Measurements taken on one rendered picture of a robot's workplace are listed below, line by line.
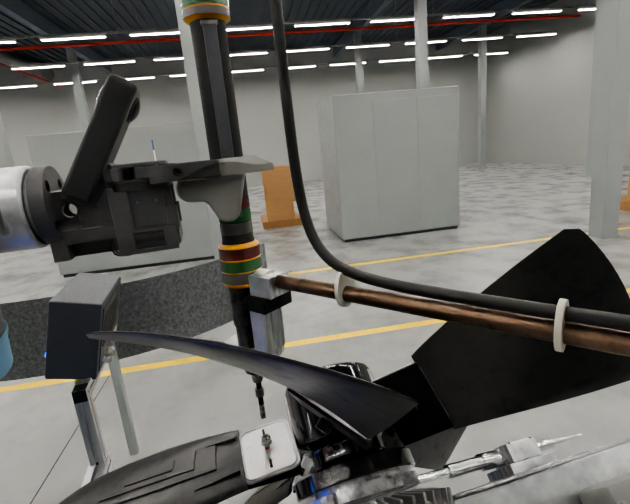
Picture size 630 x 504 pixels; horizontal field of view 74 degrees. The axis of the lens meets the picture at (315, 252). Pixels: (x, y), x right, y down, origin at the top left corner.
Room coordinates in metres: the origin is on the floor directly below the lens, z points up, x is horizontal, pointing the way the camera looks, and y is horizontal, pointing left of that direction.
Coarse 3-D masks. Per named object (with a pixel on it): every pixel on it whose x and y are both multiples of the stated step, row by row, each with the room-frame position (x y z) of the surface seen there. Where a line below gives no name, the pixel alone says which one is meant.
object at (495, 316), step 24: (288, 288) 0.38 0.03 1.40; (312, 288) 0.36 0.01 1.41; (360, 288) 0.33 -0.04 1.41; (408, 312) 0.30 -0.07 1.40; (432, 312) 0.29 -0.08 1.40; (456, 312) 0.27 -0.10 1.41; (480, 312) 0.27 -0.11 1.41; (504, 312) 0.26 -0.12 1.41; (528, 336) 0.24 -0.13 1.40; (552, 336) 0.23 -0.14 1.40; (576, 336) 0.23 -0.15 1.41; (600, 336) 0.22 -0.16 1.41; (624, 336) 0.21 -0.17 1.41
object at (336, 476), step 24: (288, 408) 0.47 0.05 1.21; (312, 432) 0.42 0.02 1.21; (336, 432) 0.41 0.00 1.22; (312, 456) 0.43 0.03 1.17; (336, 456) 0.40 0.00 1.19; (360, 456) 0.38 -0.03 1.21; (384, 456) 0.38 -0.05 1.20; (408, 456) 0.40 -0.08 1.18; (312, 480) 0.38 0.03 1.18; (336, 480) 0.37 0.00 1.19
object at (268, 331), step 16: (288, 272) 0.41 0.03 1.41; (256, 288) 0.40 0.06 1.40; (272, 288) 0.39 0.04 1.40; (256, 304) 0.39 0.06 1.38; (272, 304) 0.39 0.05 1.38; (256, 320) 0.40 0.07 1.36; (272, 320) 0.41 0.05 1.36; (256, 336) 0.41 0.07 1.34; (272, 336) 0.41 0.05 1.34; (272, 352) 0.41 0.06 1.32
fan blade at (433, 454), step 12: (444, 432) 0.61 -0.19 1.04; (456, 432) 0.64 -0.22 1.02; (420, 444) 0.56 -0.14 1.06; (432, 444) 0.59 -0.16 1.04; (444, 444) 0.62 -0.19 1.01; (456, 444) 0.65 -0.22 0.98; (420, 456) 0.56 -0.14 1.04; (432, 456) 0.59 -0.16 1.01; (444, 456) 0.63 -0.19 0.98; (432, 468) 0.60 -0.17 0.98
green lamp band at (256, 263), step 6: (258, 258) 0.42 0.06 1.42; (222, 264) 0.42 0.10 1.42; (228, 264) 0.41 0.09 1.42; (234, 264) 0.41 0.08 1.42; (240, 264) 0.41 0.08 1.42; (246, 264) 0.41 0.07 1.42; (252, 264) 0.42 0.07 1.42; (258, 264) 0.42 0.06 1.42; (222, 270) 0.42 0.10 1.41; (228, 270) 0.41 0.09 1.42; (234, 270) 0.41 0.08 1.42; (240, 270) 0.41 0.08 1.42; (246, 270) 0.41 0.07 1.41; (252, 270) 0.42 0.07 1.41
